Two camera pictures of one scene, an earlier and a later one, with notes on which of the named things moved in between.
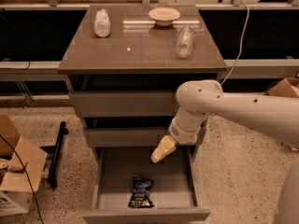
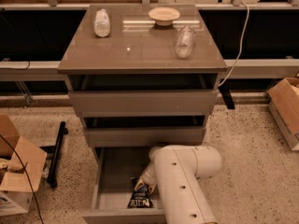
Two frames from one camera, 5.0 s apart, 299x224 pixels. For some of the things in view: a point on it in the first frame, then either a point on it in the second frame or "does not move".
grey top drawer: x=123 y=103 does not move
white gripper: x=183 y=133 → x=149 y=176
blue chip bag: x=141 y=195 does not move
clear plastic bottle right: x=185 y=42 does not move
